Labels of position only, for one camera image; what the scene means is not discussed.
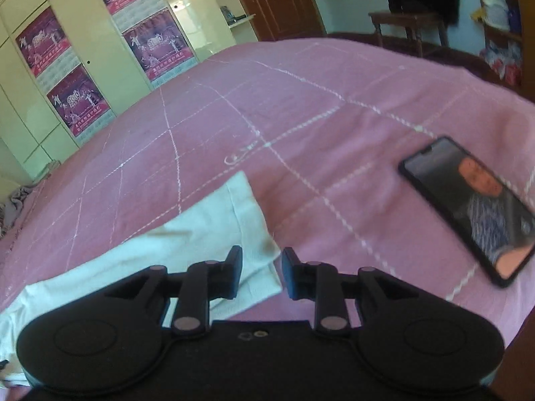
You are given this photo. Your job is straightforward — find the brown wooden door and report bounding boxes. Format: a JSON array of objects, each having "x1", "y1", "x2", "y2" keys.
[{"x1": 228, "y1": 0, "x2": 327, "y2": 42}]

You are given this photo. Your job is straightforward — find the pink checked bed sheet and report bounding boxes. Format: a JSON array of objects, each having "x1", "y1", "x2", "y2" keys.
[{"x1": 0, "y1": 37, "x2": 535, "y2": 401}]

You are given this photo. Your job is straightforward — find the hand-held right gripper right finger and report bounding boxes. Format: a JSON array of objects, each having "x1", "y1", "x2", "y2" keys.
[{"x1": 281, "y1": 247, "x2": 419, "y2": 338}]

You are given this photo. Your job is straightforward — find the wooden stool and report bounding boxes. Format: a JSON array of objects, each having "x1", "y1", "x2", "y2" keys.
[{"x1": 368, "y1": 10, "x2": 450, "y2": 58}]

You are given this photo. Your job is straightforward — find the white pants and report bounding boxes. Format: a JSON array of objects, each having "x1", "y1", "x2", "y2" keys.
[{"x1": 0, "y1": 170, "x2": 283, "y2": 389}]

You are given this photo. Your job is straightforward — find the white bundle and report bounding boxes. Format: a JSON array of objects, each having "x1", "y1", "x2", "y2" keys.
[{"x1": 480, "y1": 0, "x2": 511, "y2": 30}]

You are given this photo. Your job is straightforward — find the cream wardrobe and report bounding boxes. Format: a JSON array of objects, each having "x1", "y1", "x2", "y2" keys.
[{"x1": 0, "y1": 0, "x2": 260, "y2": 184}]

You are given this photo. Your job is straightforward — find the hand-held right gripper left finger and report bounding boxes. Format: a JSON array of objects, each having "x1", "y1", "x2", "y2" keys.
[{"x1": 104, "y1": 246, "x2": 244, "y2": 338}]

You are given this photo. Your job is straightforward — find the colourful patterned bundle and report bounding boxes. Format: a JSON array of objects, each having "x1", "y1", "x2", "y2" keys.
[{"x1": 480, "y1": 41, "x2": 522, "y2": 88}]

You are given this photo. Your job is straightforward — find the grey cloth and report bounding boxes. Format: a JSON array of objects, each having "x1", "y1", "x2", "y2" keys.
[{"x1": 0, "y1": 184, "x2": 39, "y2": 239}]

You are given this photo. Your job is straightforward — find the black smartphone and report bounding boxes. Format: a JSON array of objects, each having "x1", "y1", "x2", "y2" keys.
[{"x1": 398, "y1": 135, "x2": 535, "y2": 288}]

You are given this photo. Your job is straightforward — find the wooden bookshelf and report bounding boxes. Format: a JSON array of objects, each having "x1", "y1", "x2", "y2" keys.
[{"x1": 470, "y1": 0, "x2": 535, "y2": 103}]

